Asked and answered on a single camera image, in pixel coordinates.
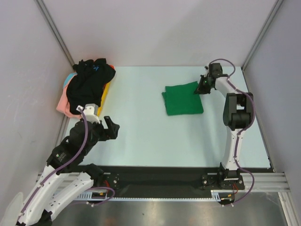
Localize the aluminium corner frame post left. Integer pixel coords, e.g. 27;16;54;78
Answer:
34;0;75;67

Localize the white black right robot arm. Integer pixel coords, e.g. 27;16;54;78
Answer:
194;58;255;190

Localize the yellow t-shirt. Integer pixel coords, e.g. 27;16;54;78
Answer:
97;82;111;116

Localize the white slotted cable duct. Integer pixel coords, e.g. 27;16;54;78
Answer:
75;191;234;203

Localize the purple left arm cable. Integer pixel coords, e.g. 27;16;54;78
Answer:
18;109;116;219

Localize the aluminium corner frame post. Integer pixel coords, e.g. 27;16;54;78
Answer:
34;0;75;67
241;0;284;72

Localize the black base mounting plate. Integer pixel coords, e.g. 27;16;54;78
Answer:
75;164;276;200

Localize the light blue t-shirt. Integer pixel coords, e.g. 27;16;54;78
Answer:
63;73;77;88

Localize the aluminium front rail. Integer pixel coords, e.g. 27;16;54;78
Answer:
37;172;288;193

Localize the green t-shirt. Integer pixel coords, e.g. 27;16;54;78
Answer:
161;81;204;116

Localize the aluminium corner frame post right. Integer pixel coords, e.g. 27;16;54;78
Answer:
241;0;284;72

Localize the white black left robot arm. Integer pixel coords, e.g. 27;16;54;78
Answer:
16;104;120;226

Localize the pink t-shirt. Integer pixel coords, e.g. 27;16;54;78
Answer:
56;86;81;119

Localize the black t-shirt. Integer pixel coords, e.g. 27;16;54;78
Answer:
66;58;116;115

